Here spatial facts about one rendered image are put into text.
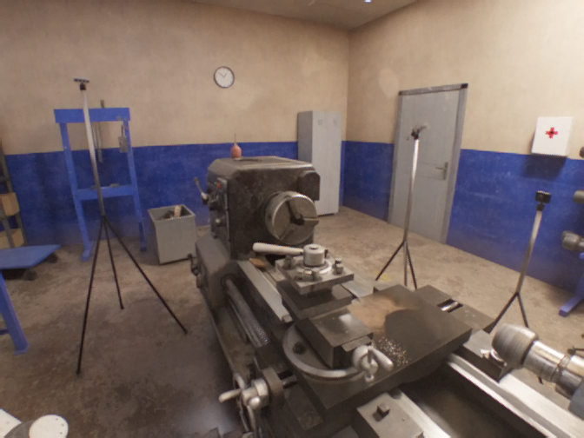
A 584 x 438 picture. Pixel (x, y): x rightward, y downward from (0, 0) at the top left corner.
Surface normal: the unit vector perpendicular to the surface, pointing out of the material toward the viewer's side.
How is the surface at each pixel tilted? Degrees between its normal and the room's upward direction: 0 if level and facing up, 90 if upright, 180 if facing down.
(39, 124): 90
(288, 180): 90
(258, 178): 90
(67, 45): 90
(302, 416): 0
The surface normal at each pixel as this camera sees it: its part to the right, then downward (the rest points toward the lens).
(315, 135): 0.46, 0.26
